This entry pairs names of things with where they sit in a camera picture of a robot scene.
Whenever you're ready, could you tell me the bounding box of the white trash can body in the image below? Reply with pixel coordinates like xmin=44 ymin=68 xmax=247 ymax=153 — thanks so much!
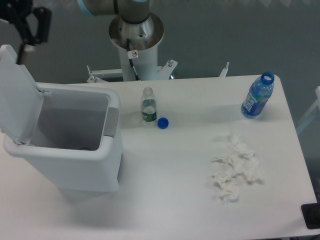
xmin=3 ymin=83 xmax=123 ymax=192

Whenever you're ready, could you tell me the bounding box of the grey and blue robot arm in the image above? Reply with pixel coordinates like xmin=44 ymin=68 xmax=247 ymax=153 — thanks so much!
xmin=0 ymin=0 xmax=150 ymax=65

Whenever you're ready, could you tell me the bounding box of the white metal base frame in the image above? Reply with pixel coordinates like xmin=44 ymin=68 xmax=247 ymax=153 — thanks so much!
xmin=86 ymin=59 xmax=231 ymax=84

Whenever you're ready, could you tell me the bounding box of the crumpled white tissue lower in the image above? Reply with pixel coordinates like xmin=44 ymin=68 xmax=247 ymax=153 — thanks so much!
xmin=211 ymin=169 xmax=240 ymax=204

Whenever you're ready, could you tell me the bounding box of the white frame at right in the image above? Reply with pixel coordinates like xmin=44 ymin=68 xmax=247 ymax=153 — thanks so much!
xmin=295 ymin=86 xmax=320 ymax=136

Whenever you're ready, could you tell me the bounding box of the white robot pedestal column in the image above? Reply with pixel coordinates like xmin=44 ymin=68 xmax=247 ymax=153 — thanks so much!
xmin=108 ymin=12 xmax=164 ymax=82

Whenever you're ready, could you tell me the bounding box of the black cable on pedestal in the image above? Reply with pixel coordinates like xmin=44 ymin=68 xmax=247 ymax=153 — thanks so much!
xmin=125 ymin=37 xmax=140 ymax=81

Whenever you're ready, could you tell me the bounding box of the crumpled white tissue upper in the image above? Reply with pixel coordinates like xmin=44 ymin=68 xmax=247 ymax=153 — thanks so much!
xmin=212 ymin=133 xmax=263 ymax=185

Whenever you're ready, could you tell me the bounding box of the blue bottle cap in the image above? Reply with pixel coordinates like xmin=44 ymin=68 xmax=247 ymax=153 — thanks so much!
xmin=157 ymin=117 xmax=169 ymax=129

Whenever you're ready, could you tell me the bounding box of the crumpled white tissue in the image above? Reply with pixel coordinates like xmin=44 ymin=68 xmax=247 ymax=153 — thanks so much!
xmin=211 ymin=169 xmax=240 ymax=204
xmin=212 ymin=133 xmax=263 ymax=185

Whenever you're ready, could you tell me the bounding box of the black device at corner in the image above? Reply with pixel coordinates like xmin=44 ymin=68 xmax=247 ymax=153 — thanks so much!
xmin=301 ymin=203 xmax=320 ymax=230

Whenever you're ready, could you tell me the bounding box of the white trash can lid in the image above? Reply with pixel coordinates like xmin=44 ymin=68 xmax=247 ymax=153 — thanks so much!
xmin=0 ymin=44 xmax=44 ymax=145

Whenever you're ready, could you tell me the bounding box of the blue plastic drink bottle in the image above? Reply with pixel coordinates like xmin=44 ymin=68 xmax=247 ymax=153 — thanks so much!
xmin=241 ymin=72 xmax=275 ymax=119

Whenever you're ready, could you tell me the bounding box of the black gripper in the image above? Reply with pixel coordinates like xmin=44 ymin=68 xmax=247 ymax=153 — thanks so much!
xmin=0 ymin=0 xmax=52 ymax=65

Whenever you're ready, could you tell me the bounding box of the clear bottle green label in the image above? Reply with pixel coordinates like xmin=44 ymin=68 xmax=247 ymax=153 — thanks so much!
xmin=140 ymin=86 xmax=157 ymax=123

